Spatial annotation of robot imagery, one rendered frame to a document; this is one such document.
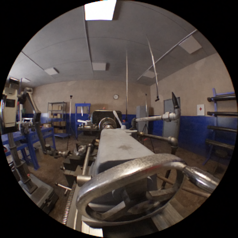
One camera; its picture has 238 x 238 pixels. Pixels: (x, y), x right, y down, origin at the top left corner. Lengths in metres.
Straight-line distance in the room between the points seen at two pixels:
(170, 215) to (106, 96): 4.82
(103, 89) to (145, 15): 4.21
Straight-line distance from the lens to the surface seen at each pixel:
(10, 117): 1.13
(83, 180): 0.26
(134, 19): 2.31
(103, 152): 0.20
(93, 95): 4.80
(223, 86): 3.22
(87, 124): 0.76
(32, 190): 1.46
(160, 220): 0.45
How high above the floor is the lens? 1.25
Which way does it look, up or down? 2 degrees down
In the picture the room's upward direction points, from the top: 2 degrees clockwise
